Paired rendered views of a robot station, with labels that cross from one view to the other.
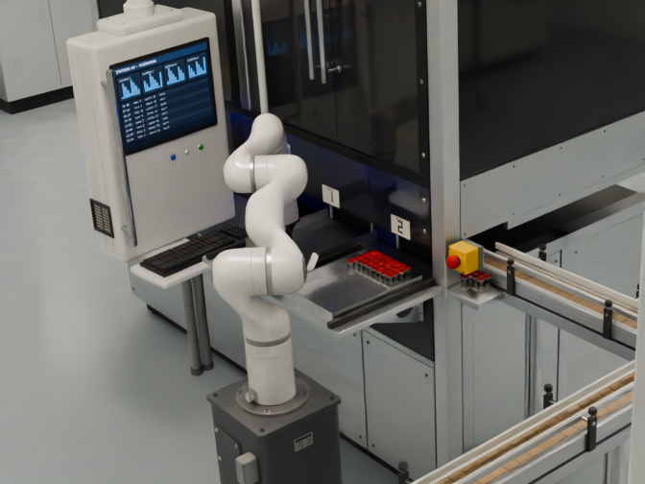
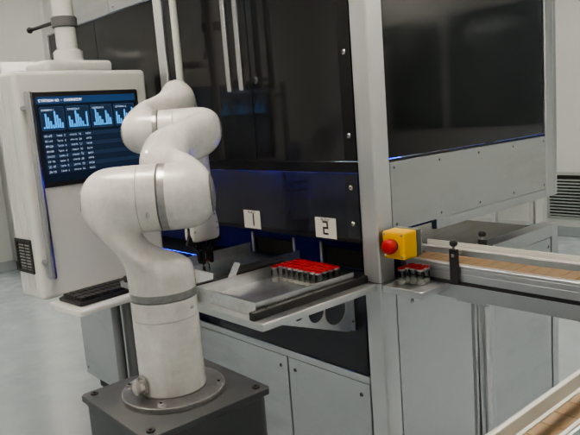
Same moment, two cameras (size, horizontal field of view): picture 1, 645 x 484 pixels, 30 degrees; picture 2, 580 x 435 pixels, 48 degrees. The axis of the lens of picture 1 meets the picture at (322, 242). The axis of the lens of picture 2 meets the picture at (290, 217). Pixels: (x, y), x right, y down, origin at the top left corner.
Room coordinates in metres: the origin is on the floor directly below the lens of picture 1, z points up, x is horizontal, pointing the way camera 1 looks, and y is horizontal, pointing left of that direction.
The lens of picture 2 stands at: (1.51, 0.01, 1.36)
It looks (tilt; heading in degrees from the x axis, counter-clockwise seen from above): 9 degrees down; 355
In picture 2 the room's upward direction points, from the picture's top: 4 degrees counter-clockwise
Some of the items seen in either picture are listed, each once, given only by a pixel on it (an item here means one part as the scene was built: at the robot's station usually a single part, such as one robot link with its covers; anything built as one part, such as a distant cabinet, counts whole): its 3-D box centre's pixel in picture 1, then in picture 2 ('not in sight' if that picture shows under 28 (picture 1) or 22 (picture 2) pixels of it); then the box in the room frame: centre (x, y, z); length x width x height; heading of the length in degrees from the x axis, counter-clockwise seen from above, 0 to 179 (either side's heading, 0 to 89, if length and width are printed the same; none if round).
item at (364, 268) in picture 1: (372, 273); (299, 275); (3.25, -0.15, 0.90); 0.18 x 0.02 x 0.05; 36
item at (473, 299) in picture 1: (479, 292); (418, 286); (3.15, -0.45, 0.87); 0.14 x 0.13 x 0.02; 127
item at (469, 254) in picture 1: (465, 256); (401, 242); (3.13, -0.41, 1.00); 0.08 x 0.07 x 0.07; 127
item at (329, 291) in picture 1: (350, 284); (275, 285); (3.20, -0.08, 0.90); 0.34 x 0.26 x 0.04; 126
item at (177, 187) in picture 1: (154, 129); (83, 173); (3.87, 0.55, 1.19); 0.50 x 0.19 x 0.78; 132
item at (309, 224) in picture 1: (311, 238); (233, 261); (3.54, 0.04, 0.90); 0.34 x 0.26 x 0.04; 127
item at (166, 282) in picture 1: (193, 252); (118, 291); (3.72, 0.44, 0.79); 0.45 x 0.28 x 0.03; 132
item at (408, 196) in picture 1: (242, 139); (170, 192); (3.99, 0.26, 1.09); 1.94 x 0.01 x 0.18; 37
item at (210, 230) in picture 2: (281, 207); (201, 222); (3.46, 0.12, 1.05); 0.10 x 0.08 x 0.11; 126
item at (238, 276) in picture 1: (250, 293); (138, 231); (2.66, 0.19, 1.16); 0.19 x 0.12 x 0.24; 88
